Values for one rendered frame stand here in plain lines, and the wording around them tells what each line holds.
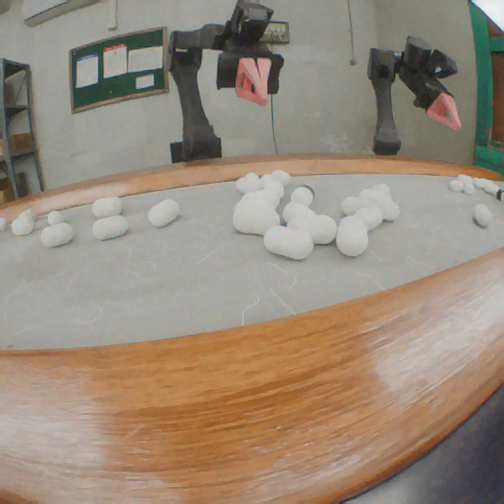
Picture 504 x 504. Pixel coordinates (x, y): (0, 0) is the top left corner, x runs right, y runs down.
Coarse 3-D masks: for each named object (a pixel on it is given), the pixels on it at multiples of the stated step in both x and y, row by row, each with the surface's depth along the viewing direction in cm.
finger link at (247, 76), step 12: (240, 60) 29; (252, 60) 29; (240, 72) 31; (252, 72) 29; (240, 84) 33; (252, 84) 34; (276, 84) 35; (240, 96) 34; (252, 96) 32; (264, 96) 29
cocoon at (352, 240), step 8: (352, 216) 16; (344, 224) 15; (352, 224) 15; (360, 224) 15; (344, 232) 15; (352, 232) 14; (360, 232) 14; (336, 240) 15; (344, 240) 14; (352, 240) 14; (360, 240) 14; (344, 248) 15; (352, 248) 14; (360, 248) 14
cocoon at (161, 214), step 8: (168, 200) 22; (152, 208) 20; (160, 208) 20; (168, 208) 21; (176, 208) 22; (152, 216) 20; (160, 216) 20; (168, 216) 21; (176, 216) 22; (160, 224) 20
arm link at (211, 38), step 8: (240, 0) 28; (232, 16) 32; (232, 24) 33; (208, 32) 36; (224, 32) 34; (264, 32) 33; (208, 40) 37; (216, 40) 35; (224, 40) 36; (216, 48) 37
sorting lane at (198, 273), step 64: (192, 192) 32; (320, 192) 29; (448, 192) 32; (0, 256) 18; (64, 256) 17; (128, 256) 17; (192, 256) 16; (256, 256) 16; (320, 256) 16; (384, 256) 15; (448, 256) 15; (0, 320) 10; (64, 320) 11; (128, 320) 11; (192, 320) 11; (256, 320) 11
